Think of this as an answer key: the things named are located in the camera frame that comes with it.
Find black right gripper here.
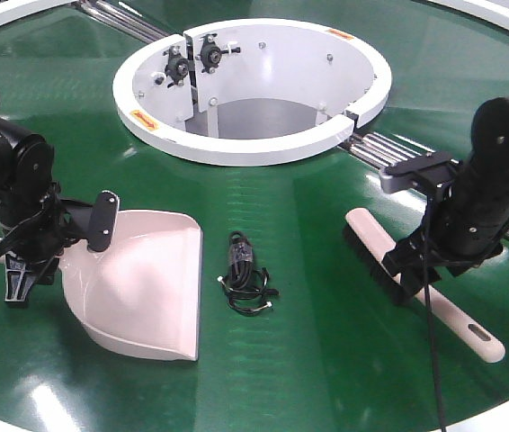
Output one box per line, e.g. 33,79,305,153
382,213,509,305

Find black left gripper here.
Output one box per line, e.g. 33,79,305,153
0,182,120,307

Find pink plastic dustpan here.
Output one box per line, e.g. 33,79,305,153
0,208,203,362

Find pink hand brush black bristles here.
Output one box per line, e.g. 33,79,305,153
344,207,505,363

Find black cable bundle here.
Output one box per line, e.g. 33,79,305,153
217,230,280,315

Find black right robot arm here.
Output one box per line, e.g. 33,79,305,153
380,96,509,304

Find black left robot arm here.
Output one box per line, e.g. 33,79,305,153
0,118,120,307

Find green conveyor belt surface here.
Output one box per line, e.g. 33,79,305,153
0,1,509,431

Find steel rollers right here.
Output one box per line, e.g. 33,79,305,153
338,131,509,241

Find steel rollers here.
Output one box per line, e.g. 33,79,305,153
73,1,171,43
338,131,509,241

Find steel rollers top left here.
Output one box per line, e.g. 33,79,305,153
73,1,171,43

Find white outer rim left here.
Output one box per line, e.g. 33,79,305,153
0,0,71,27

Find white rim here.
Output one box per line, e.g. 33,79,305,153
0,0,71,27
427,0,509,32

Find white outer rim right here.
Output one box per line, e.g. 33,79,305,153
427,0,509,32

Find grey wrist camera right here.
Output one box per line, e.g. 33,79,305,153
379,151,458,195

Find black bearing mount left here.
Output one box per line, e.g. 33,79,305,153
164,46,189,87

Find black bearing mount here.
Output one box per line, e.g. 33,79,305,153
164,46,189,87
199,33,242,74

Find black bearing mount right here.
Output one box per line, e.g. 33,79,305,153
199,33,242,74

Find white central ring housing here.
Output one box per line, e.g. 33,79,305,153
112,18,392,167

